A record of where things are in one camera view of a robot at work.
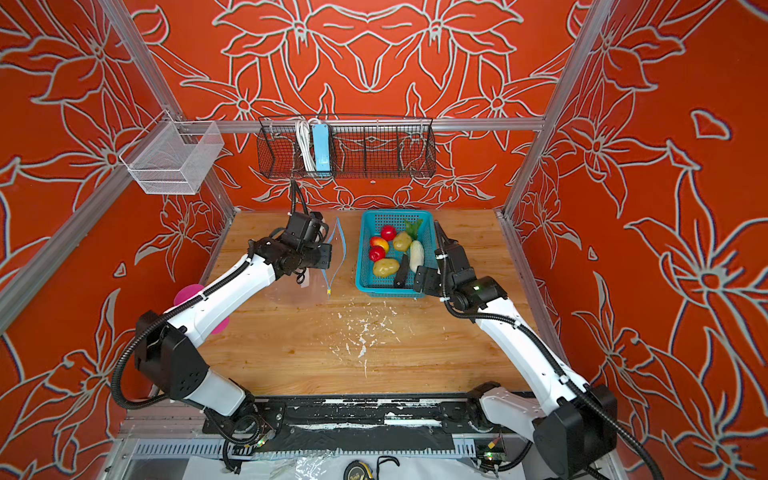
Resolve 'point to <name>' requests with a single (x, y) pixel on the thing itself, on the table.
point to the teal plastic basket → (370, 226)
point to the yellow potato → (386, 267)
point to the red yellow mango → (378, 241)
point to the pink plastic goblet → (192, 289)
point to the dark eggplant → (403, 272)
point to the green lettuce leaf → (412, 226)
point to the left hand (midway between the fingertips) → (325, 250)
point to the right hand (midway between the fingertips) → (425, 277)
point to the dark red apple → (388, 232)
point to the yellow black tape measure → (357, 470)
